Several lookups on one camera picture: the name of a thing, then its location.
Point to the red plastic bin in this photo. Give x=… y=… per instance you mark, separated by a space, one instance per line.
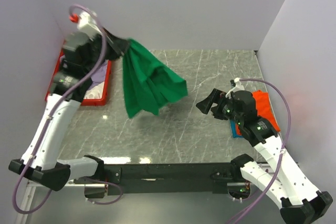
x=105 y=87

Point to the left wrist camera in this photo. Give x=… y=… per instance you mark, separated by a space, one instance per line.
x=85 y=23

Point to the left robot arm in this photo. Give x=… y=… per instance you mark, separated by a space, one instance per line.
x=39 y=163

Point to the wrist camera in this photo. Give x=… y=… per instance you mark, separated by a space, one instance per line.
x=85 y=23
x=236 y=85

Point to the green t-shirt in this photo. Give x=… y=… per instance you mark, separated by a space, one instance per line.
x=148 y=83

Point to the folded blue t-shirt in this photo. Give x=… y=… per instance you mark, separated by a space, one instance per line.
x=234 y=128

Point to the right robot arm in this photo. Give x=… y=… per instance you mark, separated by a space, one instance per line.
x=297 y=198

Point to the folded orange t-shirt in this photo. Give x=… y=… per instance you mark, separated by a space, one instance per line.
x=264 y=108

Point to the black base beam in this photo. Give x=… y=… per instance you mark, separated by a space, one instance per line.
x=172 y=178

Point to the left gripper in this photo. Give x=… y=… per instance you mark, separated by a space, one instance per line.
x=118 y=45

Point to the lavender t-shirt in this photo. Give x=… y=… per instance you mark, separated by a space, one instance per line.
x=99 y=74

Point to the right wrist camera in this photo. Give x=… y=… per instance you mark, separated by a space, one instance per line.
x=236 y=85

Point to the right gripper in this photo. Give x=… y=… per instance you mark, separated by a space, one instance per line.
x=215 y=96

